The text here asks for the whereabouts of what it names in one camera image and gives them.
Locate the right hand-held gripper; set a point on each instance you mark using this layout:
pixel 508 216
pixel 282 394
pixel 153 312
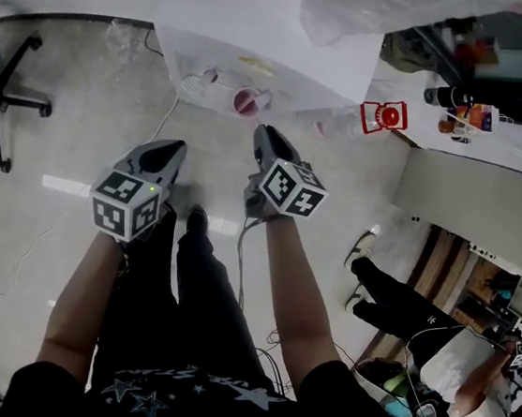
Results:
pixel 291 190

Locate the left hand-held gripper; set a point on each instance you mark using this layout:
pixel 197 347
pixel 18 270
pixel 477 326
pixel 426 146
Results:
pixel 119 206

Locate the red plastic cup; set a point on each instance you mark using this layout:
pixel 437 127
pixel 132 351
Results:
pixel 246 102

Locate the person's right forearm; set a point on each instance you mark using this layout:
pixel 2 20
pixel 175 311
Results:
pixel 295 311

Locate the person's left forearm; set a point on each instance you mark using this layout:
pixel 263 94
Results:
pixel 79 308

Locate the person's black shoe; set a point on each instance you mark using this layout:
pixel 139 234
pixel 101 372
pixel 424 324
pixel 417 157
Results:
pixel 197 221

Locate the clear water jug red cap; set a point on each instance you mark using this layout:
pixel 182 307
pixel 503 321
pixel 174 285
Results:
pixel 385 116

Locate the person's black trousers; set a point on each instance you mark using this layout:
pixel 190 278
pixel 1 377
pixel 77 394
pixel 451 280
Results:
pixel 201 309

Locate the white water dispenser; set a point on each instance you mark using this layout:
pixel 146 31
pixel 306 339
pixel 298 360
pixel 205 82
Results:
pixel 263 38

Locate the black office chair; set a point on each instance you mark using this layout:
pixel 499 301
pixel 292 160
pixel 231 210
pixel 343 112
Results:
pixel 1 95

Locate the wooden table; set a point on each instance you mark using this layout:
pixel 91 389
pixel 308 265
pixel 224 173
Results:
pixel 442 272

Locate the olive green bag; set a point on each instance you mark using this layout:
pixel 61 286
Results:
pixel 410 53

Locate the black thermos flask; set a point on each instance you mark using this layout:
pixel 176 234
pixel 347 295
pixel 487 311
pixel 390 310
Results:
pixel 447 96

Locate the white paper bag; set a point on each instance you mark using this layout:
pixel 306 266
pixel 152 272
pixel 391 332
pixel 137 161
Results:
pixel 477 117

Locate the clear water dispenser bottle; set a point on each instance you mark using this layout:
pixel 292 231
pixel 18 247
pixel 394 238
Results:
pixel 385 5

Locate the black star-print t-shirt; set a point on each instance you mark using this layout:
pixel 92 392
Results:
pixel 198 412

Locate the dark framed glass window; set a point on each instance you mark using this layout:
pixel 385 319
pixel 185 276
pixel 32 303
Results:
pixel 519 69

